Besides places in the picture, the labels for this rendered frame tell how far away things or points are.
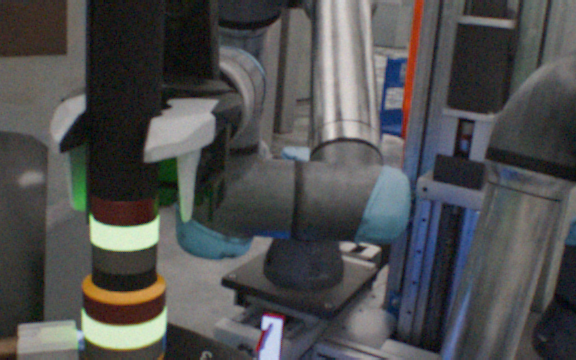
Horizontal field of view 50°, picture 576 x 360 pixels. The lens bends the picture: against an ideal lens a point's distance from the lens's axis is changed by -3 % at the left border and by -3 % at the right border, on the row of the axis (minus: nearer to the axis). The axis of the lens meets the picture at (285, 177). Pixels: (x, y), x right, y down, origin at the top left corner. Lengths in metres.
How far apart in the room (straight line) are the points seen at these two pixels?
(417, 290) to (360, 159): 0.60
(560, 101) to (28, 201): 0.46
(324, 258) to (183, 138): 0.85
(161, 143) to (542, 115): 0.42
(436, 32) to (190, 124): 0.91
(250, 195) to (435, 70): 0.67
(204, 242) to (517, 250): 0.30
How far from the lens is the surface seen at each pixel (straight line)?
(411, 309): 1.20
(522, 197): 0.65
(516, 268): 0.66
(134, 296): 0.33
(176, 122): 0.31
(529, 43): 1.14
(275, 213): 0.58
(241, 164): 0.57
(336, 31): 0.74
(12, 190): 0.46
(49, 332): 0.35
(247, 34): 0.90
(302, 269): 1.13
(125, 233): 0.32
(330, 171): 0.59
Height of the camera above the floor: 1.53
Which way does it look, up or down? 16 degrees down
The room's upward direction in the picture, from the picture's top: 5 degrees clockwise
